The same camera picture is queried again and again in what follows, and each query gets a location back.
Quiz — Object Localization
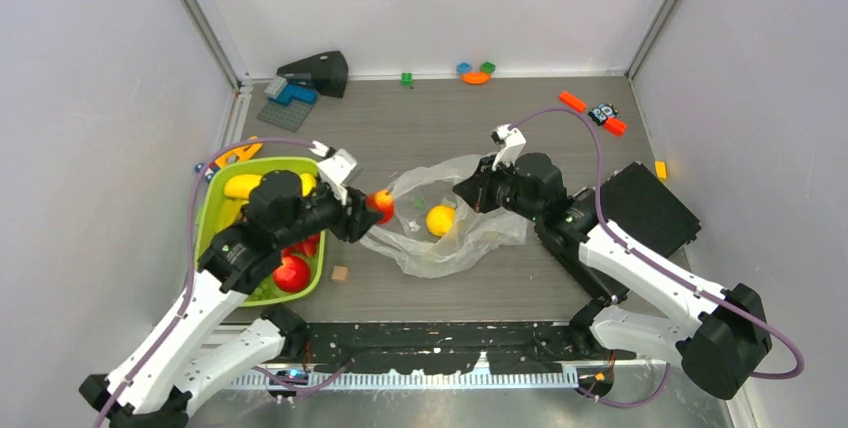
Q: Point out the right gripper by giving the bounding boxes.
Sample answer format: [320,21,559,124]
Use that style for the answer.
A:
[453,155,542,223]

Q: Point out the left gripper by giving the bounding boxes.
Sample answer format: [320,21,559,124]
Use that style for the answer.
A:
[279,177,384,246]

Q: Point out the red orange fake pear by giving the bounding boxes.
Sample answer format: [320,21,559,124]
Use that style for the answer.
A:
[366,189,395,225]

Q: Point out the yellow fake lemon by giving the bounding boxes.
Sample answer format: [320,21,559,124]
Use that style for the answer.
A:
[425,205,456,238]

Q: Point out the clear printed plastic bag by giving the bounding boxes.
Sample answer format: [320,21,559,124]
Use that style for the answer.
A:
[360,154,528,279]

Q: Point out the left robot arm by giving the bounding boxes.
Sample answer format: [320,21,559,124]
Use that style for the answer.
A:
[79,170,383,427]

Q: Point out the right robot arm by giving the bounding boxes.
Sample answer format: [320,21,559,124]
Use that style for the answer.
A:
[453,153,773,400]

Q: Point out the red fake lychee bunch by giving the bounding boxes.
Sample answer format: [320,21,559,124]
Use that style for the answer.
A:
[281,234,322,259]

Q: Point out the yellow fake banana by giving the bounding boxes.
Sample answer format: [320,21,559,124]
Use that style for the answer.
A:
[299,173,318,197]

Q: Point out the red fake apple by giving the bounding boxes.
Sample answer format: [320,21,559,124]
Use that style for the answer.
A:
[272,255,312,293]

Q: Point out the green fake grapes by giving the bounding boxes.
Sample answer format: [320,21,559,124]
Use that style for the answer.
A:
[246,277,279,302]

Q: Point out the yellow fake starfruit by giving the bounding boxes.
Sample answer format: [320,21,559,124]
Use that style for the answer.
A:
[211,197,247,234]

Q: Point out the small wooden cube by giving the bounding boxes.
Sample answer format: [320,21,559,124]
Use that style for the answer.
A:
[331,266,349,283]

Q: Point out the grey toy baseplate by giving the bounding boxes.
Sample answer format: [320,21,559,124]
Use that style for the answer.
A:
[257,101,313,132]

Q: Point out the blue toy piece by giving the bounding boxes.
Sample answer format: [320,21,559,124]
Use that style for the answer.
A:
[457,62,473,76]

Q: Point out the orange yellow toy tool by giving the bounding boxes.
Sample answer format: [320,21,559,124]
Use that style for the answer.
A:
[194,143,263,183]

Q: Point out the green plastic tray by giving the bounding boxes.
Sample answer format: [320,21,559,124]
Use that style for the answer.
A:
[195,157,329,308]

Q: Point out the orange toy bar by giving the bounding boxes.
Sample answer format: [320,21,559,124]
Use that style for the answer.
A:
[558,91,588,113]

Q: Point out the black wedge block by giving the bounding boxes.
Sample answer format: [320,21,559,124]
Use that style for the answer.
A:
[276,51,349,99]

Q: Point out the grey small toy brick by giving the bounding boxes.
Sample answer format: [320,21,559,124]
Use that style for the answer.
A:
[264,76,288,99]

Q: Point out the red toy brick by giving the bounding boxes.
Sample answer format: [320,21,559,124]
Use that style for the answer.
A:
[603,118,628,137]

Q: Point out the black box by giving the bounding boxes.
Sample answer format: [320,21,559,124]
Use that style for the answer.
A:
[541,161,702,304]

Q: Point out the yellow toy block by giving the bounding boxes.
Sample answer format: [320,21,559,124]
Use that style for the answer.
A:
[654,160,668,181]

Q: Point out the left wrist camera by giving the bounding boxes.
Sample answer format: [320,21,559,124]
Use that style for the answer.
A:
[310,142,361,206]

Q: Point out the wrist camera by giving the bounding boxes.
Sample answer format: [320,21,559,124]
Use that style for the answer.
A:
[310,142,361,206]
[491,124,526,171]

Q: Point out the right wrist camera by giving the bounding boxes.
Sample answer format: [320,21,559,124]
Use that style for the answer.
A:
[491,124,526,171]

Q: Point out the green cube by ring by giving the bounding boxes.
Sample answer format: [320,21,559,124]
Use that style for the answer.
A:
[480,62,496,74]

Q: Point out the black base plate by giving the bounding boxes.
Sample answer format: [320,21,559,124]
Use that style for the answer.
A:
[272,321,636,375]

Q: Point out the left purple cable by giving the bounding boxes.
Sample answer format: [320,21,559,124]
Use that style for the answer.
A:
[92,137,333,428]

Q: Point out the purple cable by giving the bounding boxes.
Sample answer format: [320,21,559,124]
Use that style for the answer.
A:
[506,105,806,381]
[92,137,333,428]

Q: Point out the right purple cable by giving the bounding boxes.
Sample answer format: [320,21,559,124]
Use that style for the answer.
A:
[506,105,806,381]

